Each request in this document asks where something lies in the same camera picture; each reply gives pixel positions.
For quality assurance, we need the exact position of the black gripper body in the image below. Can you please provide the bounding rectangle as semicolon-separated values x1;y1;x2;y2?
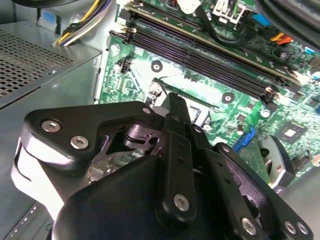
51;155;237;240

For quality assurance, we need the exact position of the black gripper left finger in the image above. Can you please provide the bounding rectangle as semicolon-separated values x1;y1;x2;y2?
10;92;199;228

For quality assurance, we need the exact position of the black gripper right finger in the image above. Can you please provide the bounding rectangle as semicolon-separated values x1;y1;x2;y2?
183;98;315;240

